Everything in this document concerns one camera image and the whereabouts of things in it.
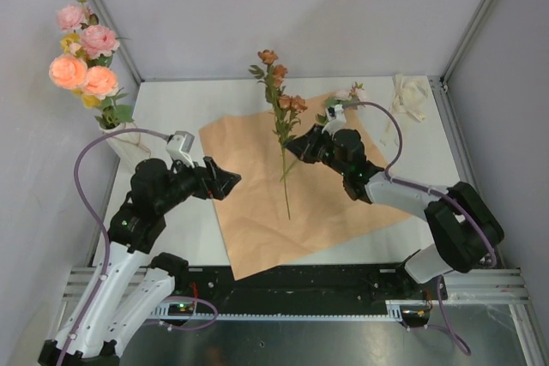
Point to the white ribbed ceramic vase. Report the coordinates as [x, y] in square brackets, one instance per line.
[130, 149]

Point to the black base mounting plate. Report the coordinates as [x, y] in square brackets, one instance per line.
[306, 289]

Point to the pale pink blossom stem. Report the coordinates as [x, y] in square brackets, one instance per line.
[354, 94]

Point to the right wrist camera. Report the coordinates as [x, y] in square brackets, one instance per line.
[336, 119]

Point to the cream printed ribbon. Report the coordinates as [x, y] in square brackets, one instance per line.
[406, 106]

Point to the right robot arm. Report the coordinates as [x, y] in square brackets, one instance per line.
[373, 185]

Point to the left aluminium frame post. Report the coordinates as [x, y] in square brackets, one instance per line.
[127, 60]

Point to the peach rose stem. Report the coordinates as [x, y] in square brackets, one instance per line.
[97, 88]

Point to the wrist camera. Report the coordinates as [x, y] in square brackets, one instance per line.
[336, 119]
[178, 147]

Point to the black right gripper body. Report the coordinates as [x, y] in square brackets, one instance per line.
[328, 158]

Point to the yellow rose stem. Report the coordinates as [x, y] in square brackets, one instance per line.
[70, 43]

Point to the aluminium frame post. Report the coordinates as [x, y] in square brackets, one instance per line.
[474, 27]
[127, 60]

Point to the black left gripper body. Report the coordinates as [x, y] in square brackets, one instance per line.
[188, 181]

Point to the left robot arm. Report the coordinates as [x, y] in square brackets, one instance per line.
[129, 283]

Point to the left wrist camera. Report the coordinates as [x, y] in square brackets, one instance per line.
[178, 147]

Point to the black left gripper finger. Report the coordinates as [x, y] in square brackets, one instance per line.
[211, 167]
[223, 183]

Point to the grey slotted cable duct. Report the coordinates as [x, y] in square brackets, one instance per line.
[392, 311]

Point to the pink peony stem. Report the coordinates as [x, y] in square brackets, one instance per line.
[99, 41]

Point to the brown rose stem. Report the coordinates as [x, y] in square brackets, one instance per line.
[285, 108]

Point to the right aluminium table rail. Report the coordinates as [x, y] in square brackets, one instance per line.
[459, 151]

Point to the green and peach wrapping paper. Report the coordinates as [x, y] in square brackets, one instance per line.
[307, 219]

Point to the right aluminium frame post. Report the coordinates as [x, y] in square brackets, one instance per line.
[474, 27]

